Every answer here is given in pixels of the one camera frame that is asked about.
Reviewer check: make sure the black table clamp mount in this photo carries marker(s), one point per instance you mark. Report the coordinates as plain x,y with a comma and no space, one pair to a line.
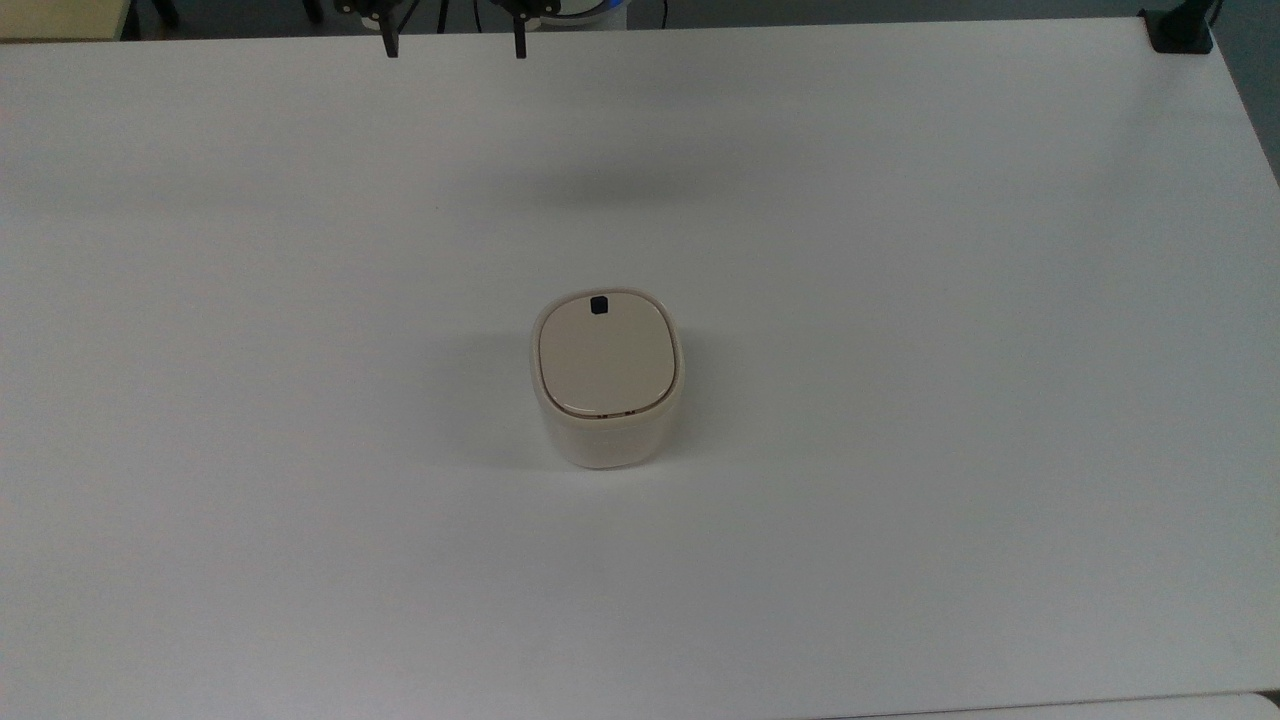
1178,28

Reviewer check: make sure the beige trash bin body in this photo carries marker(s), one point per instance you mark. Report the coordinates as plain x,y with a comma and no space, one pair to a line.
607,440

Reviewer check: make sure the yellowish wooden table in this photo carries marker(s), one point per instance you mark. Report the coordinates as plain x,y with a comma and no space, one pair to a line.
60,18

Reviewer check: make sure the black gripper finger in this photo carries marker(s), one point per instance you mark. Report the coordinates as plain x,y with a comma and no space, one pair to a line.
390,40
520,40

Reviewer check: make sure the beige trash bin lid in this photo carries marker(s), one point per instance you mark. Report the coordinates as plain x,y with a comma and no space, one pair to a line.
607,355

